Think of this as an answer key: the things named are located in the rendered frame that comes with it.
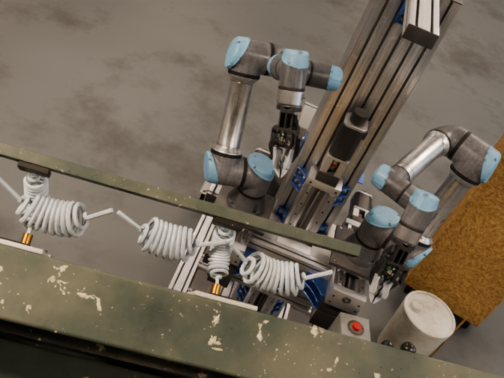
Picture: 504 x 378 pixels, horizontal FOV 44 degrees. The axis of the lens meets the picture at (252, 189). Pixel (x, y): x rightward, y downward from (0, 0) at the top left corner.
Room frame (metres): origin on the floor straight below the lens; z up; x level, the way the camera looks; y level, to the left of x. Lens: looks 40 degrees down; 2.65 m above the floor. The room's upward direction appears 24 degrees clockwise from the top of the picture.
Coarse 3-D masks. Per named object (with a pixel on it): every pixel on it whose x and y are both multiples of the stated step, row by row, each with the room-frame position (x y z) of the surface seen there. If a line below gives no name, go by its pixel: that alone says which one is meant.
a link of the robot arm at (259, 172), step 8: (256, 152) 1.86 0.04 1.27; (248, 160) 1.79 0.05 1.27; (256, 160) 1.81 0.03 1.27; (264, 160) 1.83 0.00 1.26; (248, 168) 1.77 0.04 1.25; (256, 168) 1.77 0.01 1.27; (264, 168) 1.79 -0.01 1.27; (272, 168) 1.82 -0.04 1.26; (248, 176) 1.75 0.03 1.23; (256, 176) 1.76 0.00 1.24; (264, 176) 1.77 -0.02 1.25; (272, 176) 1.80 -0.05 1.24; (240, 184) 1.74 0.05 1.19; (248, 184) 1.75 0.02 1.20; (256, 184) 1.76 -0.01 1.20; (264, 184) 1.78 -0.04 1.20; (248, 192) 1.76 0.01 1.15; (256, 192) 1.77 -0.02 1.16; (264, 192) 1.79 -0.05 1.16
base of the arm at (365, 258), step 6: (354, 234) 1.84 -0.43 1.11; (348, 240) 1.83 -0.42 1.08; (354, 240) 1.81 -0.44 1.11; (360, 240) 1.79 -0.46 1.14; (366, 246) 1.78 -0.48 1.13; (360, 252) 1.77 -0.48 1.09; (366, 252) 1.78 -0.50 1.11; (372, 252) 1.78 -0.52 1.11; (378, 252) 1.80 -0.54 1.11; (348, 258) 1.77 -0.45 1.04; (354, 258) 1.77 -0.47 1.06; (360, 258) 1.77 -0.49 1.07; (366, 258) 1.77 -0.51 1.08; (372, 258) 1.78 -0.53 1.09; (378, 258) 1.81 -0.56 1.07; (360, 264) 1.76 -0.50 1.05; (366, 264) 1.77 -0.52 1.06; (372, 264) 1.78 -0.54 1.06
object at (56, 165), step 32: (32, 160) 0.69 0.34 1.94; (64, 160) 0.71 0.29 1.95; (128, 192) 0.72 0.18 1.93; (160, 192) 0.74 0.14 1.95; (64, 224) 0.67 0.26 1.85; (160, 224) 0.73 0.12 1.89; (256, 224) 0.77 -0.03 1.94; (256, 256) 0.79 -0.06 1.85; (352, 256) 0.81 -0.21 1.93; (256, 288) 0.74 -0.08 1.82; (288, 288) 0.75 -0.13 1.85
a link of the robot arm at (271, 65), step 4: (272, 56) 1.65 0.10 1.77; (276, 56) 1.63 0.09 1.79; (280, 56) 1.61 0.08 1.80; (272, 60) 1.62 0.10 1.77; (276, 60) 1.60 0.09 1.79; (268, 64) 1.63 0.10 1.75; (272, 64) 1.60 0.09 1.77; (276, 64) 1.57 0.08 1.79; (268, 68) 1.62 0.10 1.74; (272, 68) 1.59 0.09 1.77; (308, 68) 1.63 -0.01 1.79; (268, 72) 1.62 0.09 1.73; (272, 72) 1.59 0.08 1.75; (276, 72) 1.56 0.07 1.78; (308, 72) 1.62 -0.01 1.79; (272, 76) 1.61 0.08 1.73; (276, 76) 1.58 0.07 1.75; (308, 76) 1.62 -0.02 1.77
